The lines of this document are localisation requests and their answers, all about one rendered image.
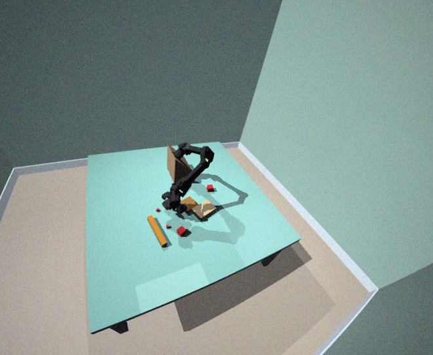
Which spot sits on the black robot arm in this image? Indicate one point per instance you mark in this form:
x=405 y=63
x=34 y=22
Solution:
x=185 y=182

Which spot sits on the orange long bar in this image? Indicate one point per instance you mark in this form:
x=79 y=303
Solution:
x=157 y=231

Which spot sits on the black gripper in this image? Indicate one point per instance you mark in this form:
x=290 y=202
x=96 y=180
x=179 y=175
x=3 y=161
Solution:
x=180 y=209

